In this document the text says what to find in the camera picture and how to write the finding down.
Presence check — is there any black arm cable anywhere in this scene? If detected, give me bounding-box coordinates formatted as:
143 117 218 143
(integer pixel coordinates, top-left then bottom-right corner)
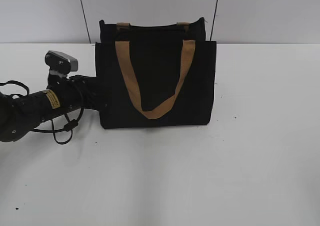
0 79 86 145

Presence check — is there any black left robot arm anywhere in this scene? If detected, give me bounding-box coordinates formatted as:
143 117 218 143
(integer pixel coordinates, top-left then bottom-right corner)
0 75 106 142

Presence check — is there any black canvas tote bag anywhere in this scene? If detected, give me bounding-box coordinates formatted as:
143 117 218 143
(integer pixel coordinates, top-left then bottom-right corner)
95 18 217 129

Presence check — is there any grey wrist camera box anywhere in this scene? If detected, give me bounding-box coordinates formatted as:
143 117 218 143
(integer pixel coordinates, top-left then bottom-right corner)
44 50 79 75

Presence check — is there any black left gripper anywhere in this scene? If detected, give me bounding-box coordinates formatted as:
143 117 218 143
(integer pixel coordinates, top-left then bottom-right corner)
47 75 101 111

